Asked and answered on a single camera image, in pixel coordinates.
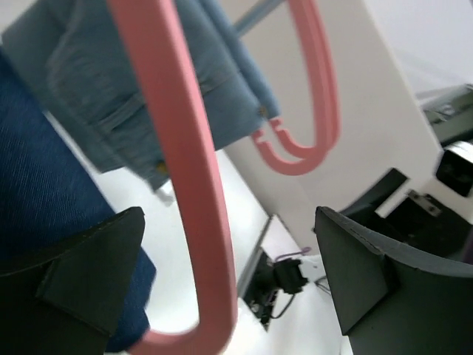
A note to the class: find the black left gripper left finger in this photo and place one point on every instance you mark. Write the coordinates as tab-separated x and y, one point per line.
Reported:
68	298

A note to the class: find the light blue jeans right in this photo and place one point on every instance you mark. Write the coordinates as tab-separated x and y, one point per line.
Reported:
239	52

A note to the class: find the pink hanger light jeans right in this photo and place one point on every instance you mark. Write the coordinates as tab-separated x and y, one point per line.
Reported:
323	86

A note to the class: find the aluminium table rail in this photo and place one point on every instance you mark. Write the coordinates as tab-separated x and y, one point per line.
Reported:
247	272

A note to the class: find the light blue jeans left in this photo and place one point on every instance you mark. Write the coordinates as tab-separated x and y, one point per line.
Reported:
70	55

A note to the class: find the dark blue denim trousers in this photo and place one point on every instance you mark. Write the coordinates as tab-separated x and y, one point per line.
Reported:
47	196

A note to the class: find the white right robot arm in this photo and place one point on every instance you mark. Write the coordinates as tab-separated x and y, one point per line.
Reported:
291	275

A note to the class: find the silver clothes rack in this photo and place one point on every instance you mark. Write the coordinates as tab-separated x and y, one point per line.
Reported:
254	15

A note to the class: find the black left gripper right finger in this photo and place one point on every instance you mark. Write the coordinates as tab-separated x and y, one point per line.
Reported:
391	298

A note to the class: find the light blue jeans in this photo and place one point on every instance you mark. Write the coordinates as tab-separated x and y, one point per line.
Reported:
70	55
239	52

